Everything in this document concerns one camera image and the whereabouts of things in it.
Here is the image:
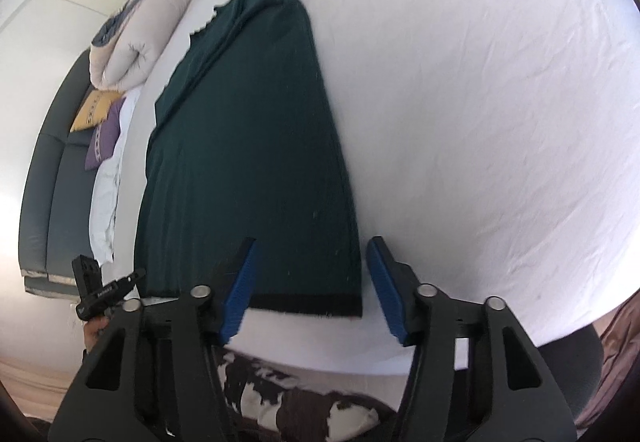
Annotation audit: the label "white pillow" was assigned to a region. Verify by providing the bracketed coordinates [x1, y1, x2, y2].
[89, 85, 142, 266]

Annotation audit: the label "brown and white cowhide rug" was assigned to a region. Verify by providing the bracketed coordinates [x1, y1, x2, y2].
[214, 348, 397, 441]

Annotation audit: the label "dark grey upholstered headboard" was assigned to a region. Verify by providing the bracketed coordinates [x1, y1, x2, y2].
[18, 50, 96, 299]

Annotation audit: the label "yellow patterned cushion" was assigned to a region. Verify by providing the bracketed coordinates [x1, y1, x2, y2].
[70, 90, 124, 132]

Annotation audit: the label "person's left hand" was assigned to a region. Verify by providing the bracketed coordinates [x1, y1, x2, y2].
[84, 315, 110, 353]

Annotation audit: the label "white bed with sheet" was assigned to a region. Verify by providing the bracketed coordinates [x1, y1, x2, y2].
[105, 0, 639, 344]

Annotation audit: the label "rolled beige duvet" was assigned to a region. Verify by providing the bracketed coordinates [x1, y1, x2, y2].
[89, 0, 191, 92]

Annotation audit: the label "purple patterned cushion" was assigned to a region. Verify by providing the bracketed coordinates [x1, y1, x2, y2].
[85, 98, 126, 170]

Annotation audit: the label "dark green knit sweater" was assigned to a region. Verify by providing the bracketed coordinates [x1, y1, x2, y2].
[134, 0, 362, 317]

